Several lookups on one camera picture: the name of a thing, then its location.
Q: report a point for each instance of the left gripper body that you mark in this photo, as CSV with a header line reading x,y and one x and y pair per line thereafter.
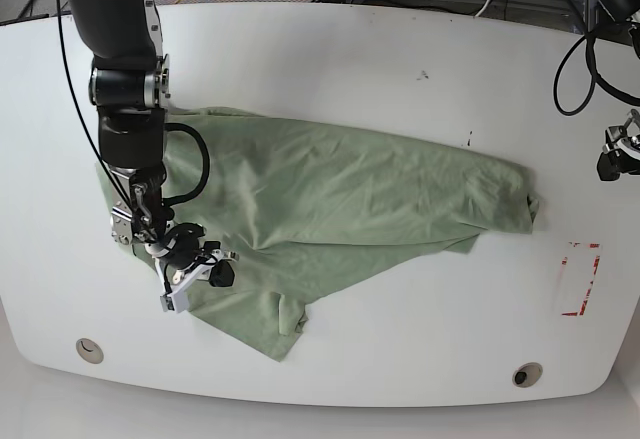
x,y
618,138

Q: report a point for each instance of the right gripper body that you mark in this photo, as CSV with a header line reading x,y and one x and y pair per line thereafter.
x,y
182,245

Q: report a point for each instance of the green t-shirt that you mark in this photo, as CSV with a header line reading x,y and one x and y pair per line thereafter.
x,y
312,209

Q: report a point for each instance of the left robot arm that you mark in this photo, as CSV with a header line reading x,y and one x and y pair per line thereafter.
x,y
622,13

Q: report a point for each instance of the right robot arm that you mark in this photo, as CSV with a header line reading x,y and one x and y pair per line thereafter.
x,y
129,87

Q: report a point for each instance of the red tape rectangle marking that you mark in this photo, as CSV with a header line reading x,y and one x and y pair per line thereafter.
x,y
578,271

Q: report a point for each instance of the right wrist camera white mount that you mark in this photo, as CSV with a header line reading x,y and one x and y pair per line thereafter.
x,y
174,297

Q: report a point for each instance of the left table cable grommet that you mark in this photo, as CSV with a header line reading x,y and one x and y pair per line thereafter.
x,y
89,351

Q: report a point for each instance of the table cable grommet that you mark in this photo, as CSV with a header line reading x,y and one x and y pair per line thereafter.
x,y
527,375
89,351

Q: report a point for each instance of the right table cable grommet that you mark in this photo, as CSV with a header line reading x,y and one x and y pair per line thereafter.
x,y
527,375

